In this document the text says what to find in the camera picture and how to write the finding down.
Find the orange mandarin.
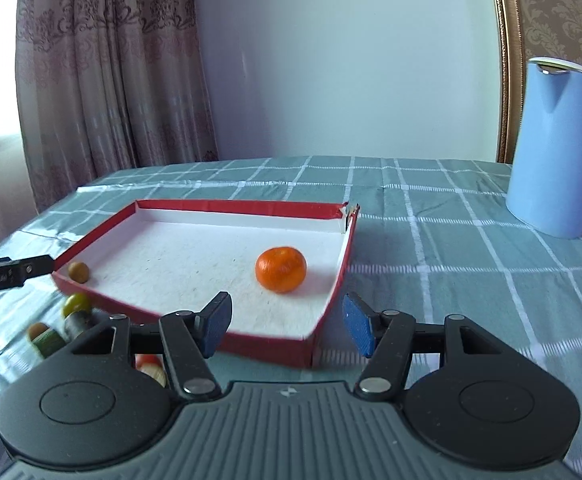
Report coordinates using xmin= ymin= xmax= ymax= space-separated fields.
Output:
xmin=254 ymin=246 xmax=307 ymax=294

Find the brown longan fruit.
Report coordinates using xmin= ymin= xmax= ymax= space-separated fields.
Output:
xmin=67 ymin=261 xmax=90 ymax=284
xmin=27 ymin=322 xmax=49 ymax=341

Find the small green tomato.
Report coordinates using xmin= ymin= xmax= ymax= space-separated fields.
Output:
xmin=62 ymin=292 xmax=92 ymax=318

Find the dark eggplant piece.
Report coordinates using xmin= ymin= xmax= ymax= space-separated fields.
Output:
xmin=138 ymin=363 xmax=167 ymax=388
xmin=63 ymin=310 xmax=99 ymax=341

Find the brown patterned curtain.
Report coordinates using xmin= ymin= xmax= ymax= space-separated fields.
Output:
xmin=15 ymin=0 xmax=217 ymax=209

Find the red shallow cardboard box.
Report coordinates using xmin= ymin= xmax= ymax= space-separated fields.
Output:
xmin=52 ymin=200 xmax=359 ymax=368

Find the green plaid tablecloth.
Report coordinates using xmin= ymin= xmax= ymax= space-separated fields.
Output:
xmin=0 ymin=156 xmax=582 ymax=474

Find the green cucumber piece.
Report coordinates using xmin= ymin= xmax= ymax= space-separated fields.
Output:
xmin=30 ymin=328 xmax=66 ymax=359

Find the red cherry tomato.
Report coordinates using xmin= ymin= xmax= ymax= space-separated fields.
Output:
xmin=134 ymin=354 xmax=163 ymax=368

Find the blue electric kettle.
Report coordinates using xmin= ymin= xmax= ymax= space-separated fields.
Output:
xmin=506 ymin=56 xmax=582 ymax=238

